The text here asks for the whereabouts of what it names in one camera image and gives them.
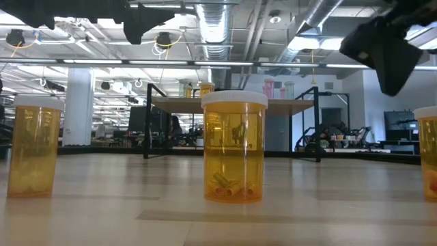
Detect orange bottle with yellow pills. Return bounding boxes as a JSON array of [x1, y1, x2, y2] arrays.
[[6, 94, 66, 198]]

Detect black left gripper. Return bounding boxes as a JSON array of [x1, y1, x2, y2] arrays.
[[123, 2, 175, 46]]

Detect yellow hanging cord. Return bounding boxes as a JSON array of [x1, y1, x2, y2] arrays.
[[309, 49, 317, 85]]

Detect dark office desk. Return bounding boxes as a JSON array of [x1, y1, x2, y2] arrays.
[[377, 139, 421, 155]]

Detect white square pillar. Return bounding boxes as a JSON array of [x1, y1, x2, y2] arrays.
[[62, 67, 96, 147]]

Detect long LED light bar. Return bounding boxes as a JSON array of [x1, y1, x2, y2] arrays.
[[0, 57, 437, 71]]

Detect orange bottle with red pills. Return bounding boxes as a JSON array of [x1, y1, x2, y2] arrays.
[[414, 105, 437, 202]]

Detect wooden shelf black legs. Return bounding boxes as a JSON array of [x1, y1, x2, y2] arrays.
[[143, 83, 322, 163]]

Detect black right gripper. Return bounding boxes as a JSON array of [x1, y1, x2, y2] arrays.
[[339, 16, 424, 97]]

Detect black round ceiling device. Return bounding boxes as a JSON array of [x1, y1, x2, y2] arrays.
[[156, 31, 173, 49], [5, 29, 25, 47]]

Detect black wall monitor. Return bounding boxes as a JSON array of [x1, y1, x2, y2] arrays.
[[384, 111, 420, 141]]

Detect black background monitor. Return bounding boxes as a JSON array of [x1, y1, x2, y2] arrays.
[[128, 105, 148, 133]]

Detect silver ribbed air duct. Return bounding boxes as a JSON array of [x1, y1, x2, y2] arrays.
[[194, 3, 233, 90]]

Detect wide orange bottle with rolls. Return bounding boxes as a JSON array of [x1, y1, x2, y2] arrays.
[[200, 90, 269, 204]]

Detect black metal rail frame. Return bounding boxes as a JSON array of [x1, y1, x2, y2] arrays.
[[57, 146, 203, 159], [265, 150, 421, 166]]

